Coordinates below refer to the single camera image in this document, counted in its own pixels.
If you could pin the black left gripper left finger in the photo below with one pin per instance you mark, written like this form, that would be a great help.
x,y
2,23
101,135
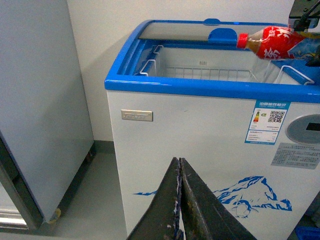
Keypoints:
x,y
161,221

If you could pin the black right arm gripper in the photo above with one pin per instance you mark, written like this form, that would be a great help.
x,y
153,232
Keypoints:
x,y
305,15

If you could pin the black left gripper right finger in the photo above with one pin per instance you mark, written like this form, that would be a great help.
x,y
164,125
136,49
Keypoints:
x,y
204,217

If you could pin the red iced tea bottle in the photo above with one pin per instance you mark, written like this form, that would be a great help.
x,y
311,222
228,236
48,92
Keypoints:
x,y
280,43

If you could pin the grey round control panel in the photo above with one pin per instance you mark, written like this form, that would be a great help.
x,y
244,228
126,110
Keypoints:
x,y
305,130

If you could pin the blue energy label sticker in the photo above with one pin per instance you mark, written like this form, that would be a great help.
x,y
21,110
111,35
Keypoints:
x,y
266,122

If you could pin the white chest freezer with penguins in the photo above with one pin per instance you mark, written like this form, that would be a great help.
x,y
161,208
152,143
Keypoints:
x,y
206,122

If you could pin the grey instruction sticker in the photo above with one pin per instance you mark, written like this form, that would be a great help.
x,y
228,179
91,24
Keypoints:
x,y
302,156

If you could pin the brown rear cabinet caster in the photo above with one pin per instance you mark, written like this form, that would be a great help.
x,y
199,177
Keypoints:
x,y
89,157

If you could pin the blue plastic crate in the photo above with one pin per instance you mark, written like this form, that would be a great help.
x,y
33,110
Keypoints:
x,y
307,233

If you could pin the yellow cabinet caster wheel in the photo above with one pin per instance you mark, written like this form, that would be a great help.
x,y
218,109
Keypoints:
x,y
56,215

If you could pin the silver brand nameplate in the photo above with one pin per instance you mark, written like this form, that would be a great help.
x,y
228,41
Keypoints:
x,y
137,115

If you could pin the blue sliding glass freezer lid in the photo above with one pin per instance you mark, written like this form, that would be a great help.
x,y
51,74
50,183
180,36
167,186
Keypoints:
x,y
211,30

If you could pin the grey upright cabinet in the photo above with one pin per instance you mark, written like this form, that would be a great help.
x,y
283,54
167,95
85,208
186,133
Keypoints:
x,y
45,127

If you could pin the white wire freezer basket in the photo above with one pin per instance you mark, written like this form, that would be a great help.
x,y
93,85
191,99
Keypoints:
x,y
219,65

